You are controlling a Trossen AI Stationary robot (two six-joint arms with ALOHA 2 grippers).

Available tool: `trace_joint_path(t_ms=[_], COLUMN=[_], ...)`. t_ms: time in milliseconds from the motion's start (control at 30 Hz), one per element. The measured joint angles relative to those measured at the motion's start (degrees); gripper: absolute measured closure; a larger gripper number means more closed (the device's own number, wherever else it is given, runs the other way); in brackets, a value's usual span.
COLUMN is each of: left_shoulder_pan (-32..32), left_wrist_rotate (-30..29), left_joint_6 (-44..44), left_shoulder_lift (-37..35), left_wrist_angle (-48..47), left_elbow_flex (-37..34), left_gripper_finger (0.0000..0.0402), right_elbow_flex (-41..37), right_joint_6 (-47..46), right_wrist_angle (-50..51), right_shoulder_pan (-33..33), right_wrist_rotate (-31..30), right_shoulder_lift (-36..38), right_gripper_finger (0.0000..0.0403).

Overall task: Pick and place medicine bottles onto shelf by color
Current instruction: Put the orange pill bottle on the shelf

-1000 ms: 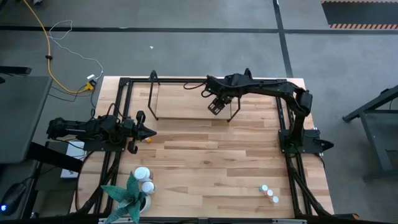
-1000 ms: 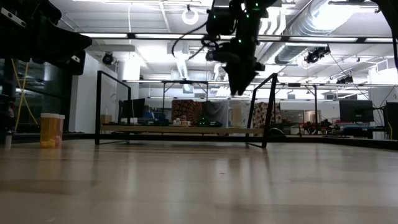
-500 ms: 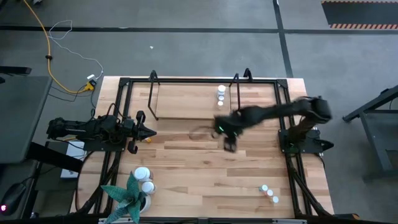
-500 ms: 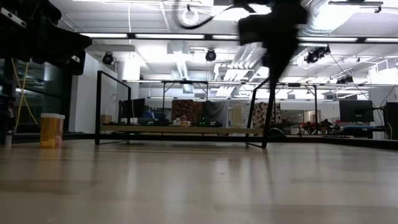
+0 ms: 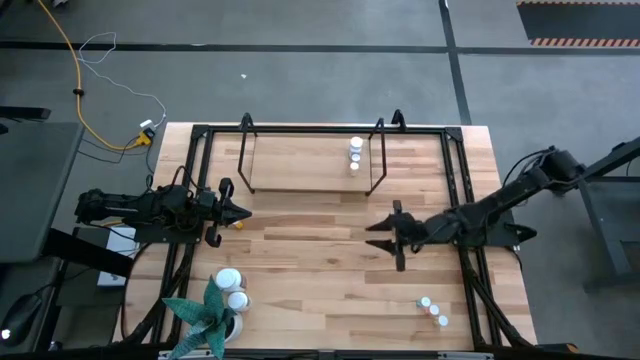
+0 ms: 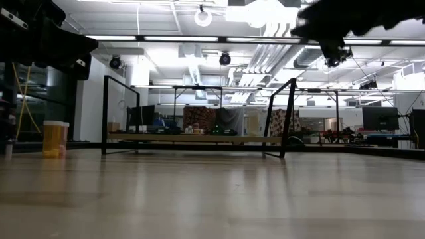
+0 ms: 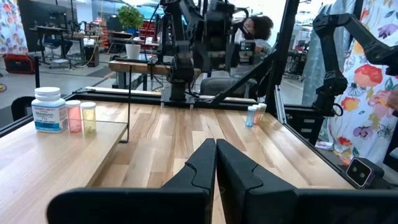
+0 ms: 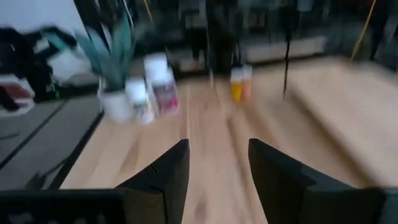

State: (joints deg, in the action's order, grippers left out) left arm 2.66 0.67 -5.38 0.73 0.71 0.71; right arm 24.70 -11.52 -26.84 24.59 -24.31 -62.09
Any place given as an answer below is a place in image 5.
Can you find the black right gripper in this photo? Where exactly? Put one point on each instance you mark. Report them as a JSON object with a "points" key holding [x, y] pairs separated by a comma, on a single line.
{"points": [[412, 232]]}

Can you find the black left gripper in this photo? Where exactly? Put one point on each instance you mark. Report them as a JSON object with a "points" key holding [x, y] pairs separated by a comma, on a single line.
{"points": [[210, 202]]}

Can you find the small deep yellow pill bottle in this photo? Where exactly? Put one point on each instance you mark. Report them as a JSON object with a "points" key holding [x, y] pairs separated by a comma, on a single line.
{"points": [[238, 225]]}

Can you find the large white supplement bottle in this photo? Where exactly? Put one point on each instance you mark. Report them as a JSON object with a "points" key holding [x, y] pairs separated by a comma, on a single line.
{"points": [[228, 279]]}

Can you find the small pale yellow pill bottle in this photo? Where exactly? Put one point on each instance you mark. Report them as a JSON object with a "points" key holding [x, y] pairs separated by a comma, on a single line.
{"points": [[354, 167], [441, 320]]}

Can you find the medium white supplement bottle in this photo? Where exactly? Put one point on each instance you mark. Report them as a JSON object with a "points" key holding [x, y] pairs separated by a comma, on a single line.
{"points": [[238, 301]]}

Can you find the white melatonin bottle blue label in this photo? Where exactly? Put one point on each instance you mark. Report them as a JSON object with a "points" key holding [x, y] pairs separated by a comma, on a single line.
{"points": [[356, 142]]}

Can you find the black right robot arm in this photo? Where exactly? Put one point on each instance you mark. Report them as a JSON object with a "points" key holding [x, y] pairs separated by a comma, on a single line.
{"points": [[500, 202]]}

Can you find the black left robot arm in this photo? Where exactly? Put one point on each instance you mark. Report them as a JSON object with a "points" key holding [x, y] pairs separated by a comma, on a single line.
{"points": [[140, 207]]}

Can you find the green artificial plant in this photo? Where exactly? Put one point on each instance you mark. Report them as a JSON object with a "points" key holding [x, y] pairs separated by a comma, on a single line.
{"points": [[202, 315]]}

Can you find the white plant pot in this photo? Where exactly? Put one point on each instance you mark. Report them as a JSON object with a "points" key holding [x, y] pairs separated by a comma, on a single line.
{"points": [[236, 327]]}

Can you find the yellow power plug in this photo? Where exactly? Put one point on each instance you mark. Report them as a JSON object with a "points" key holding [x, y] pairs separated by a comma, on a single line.
{"points": [[145, 138]]}

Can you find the white box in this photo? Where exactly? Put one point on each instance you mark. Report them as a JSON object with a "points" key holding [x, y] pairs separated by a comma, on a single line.
{"points": [[120, 245]]}

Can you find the white charger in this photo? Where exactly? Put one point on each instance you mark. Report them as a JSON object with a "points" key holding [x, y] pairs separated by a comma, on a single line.
{"points": [[146, 123]]}

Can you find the black desk beam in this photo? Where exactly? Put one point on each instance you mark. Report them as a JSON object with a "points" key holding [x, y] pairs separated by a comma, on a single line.
{"points": [[85, 250]]}

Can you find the dark grey desk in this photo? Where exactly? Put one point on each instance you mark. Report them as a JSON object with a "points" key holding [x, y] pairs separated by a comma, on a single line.
{"points": [[35, 190]]}

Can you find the black orange object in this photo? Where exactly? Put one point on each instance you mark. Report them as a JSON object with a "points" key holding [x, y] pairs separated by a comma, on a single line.
{"points": [[565, 347]]}

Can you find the black metal stand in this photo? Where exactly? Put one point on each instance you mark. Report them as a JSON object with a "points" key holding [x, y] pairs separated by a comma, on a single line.
{"points": [[605, 240]]}

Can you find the black bar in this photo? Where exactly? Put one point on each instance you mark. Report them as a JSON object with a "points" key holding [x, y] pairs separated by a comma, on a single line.
{"points": [[25, 113]]}

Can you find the black computer mouse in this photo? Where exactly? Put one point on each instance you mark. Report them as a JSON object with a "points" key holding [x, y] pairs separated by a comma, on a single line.
{"points": [[21, 317]]}

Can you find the black mat striped edge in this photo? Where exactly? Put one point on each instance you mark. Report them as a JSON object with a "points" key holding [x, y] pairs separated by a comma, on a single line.
{"points": [[575, 20]]}

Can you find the black aluminium table frame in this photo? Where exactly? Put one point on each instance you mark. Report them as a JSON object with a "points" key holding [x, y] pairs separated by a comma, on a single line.
{"points": [[325, 130]]}

